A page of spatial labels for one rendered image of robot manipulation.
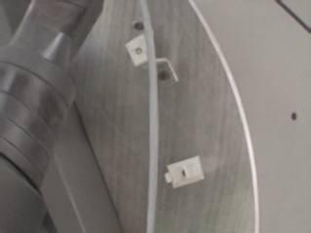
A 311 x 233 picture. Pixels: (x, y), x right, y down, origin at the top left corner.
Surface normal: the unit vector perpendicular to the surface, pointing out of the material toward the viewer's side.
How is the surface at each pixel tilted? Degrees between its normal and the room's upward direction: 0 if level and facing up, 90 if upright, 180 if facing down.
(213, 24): 90
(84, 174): 65
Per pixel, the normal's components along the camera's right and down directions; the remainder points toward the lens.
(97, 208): 0.84, -0.23
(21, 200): 0.71, 0.07
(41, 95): 0.54, -0.06
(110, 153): -0.49, 0.11
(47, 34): 0.11, -0.49
